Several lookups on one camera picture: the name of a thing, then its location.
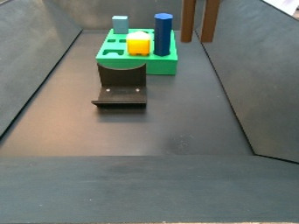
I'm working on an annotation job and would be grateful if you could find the brown two-legged peg block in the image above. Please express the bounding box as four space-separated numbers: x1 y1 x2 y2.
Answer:
179 0 222 44

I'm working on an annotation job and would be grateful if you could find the green shape sorter board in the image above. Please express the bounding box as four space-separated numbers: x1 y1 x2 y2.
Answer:
96 29 178 75

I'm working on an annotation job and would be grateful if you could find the yellow rounded block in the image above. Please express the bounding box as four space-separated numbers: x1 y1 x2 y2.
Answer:
125 31 151 56

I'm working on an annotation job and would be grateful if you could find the light blue cube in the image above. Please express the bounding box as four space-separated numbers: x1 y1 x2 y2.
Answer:
112 16 128 34

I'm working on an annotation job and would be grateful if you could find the blue octagonal prism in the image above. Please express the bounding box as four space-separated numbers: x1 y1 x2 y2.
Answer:
154 13 174 56

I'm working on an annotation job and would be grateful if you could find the black curved bracket stand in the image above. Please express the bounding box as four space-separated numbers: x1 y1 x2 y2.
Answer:
91 64 147 107

